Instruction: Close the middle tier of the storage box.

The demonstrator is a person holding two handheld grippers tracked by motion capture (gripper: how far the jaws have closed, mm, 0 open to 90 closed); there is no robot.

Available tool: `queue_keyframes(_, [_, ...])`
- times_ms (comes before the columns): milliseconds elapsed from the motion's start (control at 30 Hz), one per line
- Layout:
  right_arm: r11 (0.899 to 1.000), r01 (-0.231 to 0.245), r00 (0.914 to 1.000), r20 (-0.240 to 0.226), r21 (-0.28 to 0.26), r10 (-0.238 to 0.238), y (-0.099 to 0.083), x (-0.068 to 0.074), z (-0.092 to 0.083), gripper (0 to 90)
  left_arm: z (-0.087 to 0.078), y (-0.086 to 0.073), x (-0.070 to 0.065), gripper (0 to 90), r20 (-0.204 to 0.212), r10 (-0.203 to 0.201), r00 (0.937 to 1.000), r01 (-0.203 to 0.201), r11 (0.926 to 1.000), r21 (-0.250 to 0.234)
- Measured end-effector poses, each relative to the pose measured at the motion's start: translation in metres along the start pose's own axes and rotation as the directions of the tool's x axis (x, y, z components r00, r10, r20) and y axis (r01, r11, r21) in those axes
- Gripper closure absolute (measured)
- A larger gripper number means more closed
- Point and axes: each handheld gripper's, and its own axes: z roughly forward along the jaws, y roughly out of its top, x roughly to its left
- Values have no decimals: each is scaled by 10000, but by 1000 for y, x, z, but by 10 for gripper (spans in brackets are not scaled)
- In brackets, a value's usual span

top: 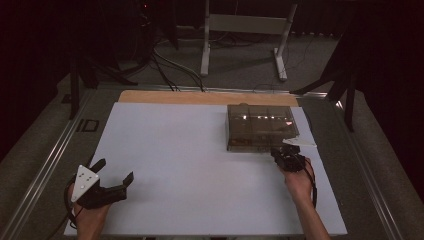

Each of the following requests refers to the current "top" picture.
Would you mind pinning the metal rail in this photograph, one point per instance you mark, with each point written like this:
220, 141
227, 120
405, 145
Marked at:
40, 180
370, 180
233, 89

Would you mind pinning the person's right hand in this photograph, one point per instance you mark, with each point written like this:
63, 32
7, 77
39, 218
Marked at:
300, 186

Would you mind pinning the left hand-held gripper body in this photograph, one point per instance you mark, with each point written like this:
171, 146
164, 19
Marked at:
85, 181

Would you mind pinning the wooden board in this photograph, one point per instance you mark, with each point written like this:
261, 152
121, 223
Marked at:
200, 97

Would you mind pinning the black tripod stand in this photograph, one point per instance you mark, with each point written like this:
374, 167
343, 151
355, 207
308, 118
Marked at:
74, 93
349, 100

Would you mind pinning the white metal stand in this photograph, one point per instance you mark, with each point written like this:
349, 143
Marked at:
246, 24

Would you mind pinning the transparent brown drawer box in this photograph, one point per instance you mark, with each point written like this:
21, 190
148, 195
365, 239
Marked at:
256, 126

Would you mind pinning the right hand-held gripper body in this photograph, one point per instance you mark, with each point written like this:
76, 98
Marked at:
292, 161

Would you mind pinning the white board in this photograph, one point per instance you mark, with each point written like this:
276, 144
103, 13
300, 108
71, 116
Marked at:
173, 166

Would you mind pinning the person's left hand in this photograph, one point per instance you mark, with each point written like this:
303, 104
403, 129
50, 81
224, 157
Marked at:
91, 220

